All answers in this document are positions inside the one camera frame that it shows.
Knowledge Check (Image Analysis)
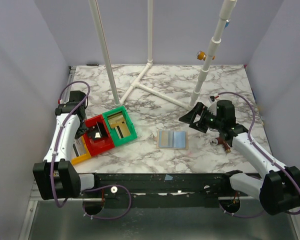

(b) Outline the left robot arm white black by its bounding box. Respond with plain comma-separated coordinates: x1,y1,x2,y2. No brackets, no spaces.
32,90,101,200

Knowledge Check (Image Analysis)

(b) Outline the gold card in holder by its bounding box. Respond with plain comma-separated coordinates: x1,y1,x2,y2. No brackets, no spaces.
158,130,174,148

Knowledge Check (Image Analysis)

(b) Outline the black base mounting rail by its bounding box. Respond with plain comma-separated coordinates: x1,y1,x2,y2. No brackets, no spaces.
71,171,251,209

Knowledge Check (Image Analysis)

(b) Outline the green plastic bin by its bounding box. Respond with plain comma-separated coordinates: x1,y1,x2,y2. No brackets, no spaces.
102,106,137,147

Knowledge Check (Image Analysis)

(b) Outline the aluminium extrusion rail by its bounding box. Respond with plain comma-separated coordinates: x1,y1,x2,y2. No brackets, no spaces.
29,66,76,201

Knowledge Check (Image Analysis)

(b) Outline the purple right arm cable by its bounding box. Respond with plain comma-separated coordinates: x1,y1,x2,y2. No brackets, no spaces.
213,91,300,218

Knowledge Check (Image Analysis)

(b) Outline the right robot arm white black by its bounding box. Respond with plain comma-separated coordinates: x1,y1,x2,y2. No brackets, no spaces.
179,99,300,216

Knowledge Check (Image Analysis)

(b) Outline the silver card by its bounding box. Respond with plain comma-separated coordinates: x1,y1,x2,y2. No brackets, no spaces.
87,122,108,142

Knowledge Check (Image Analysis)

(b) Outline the beige card holder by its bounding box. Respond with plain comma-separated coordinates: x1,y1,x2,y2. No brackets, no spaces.
156,130,189,150

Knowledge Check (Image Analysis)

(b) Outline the orange knob on pipe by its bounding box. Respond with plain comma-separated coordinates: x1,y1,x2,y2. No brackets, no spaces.
196,50,207,61

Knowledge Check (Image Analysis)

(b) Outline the red plastic bin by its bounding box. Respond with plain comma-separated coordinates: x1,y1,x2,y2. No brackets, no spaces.
83,114,115,157

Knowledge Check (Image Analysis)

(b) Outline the white PVC pipe frame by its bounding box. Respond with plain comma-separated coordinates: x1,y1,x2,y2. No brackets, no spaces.
88,0,238,111

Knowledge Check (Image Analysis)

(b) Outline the gold credit card in bin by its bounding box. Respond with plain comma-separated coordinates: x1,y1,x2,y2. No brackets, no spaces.
107,111,131,137

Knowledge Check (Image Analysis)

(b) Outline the yellow plastic bin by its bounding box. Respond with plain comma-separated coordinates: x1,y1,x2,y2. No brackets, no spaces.
71,136,92,165

